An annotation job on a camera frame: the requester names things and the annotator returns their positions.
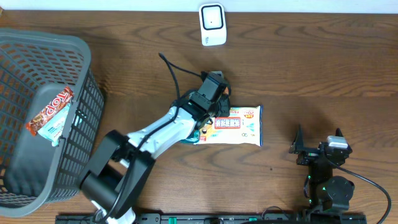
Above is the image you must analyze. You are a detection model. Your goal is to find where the teal Listerine mouthwash bottle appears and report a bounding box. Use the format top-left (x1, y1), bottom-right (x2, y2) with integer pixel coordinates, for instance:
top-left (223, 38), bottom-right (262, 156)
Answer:
top-left (180, 130), bottom-right (200, 144)

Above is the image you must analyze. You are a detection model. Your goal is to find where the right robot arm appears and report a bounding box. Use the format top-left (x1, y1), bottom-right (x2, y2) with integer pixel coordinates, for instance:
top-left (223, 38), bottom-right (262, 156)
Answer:
top-left (289, 128), bottom-right (354, 213)

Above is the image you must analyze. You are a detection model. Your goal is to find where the grey plastic shopping basket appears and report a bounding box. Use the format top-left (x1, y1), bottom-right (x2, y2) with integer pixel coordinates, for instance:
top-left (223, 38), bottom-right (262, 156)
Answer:
top-left (1, 28), bottom-right (104, 217)

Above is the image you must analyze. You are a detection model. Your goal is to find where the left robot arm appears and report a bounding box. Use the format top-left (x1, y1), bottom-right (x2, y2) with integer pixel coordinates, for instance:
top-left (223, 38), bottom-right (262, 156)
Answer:
top-left (77, 71), bottom-right (231, 223)

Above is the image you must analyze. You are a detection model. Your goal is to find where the white barcode scanner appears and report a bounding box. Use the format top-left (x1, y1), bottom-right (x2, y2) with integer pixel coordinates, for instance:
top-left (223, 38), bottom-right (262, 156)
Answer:
top-left (199, 3), bottom-right (227, 47)

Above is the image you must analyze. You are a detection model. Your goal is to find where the small orange box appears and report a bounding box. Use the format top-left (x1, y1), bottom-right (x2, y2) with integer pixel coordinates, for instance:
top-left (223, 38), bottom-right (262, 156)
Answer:
top-left (223, 87), bottom-right (229, 95)

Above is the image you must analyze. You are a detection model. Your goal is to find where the small teal wipes pack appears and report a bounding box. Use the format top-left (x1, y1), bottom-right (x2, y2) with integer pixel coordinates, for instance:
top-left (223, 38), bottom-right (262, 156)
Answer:
top-left (38, 103), bottom-right (71, 147)

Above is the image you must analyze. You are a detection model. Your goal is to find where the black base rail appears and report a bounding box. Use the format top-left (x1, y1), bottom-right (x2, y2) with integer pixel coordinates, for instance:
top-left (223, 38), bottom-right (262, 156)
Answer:
top-left (55, 212), bottom-right (368, 224)

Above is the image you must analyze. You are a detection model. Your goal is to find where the large white wet wipes pack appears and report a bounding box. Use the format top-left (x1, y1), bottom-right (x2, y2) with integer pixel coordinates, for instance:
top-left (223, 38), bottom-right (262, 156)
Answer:
top-left (195, 105), bottom-right (263, 146)

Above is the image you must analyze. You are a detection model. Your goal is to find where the red Top chocolate bar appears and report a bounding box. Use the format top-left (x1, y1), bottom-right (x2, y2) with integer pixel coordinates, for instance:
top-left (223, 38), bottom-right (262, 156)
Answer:
top-left (25, 86), bottom-right (74, 136)

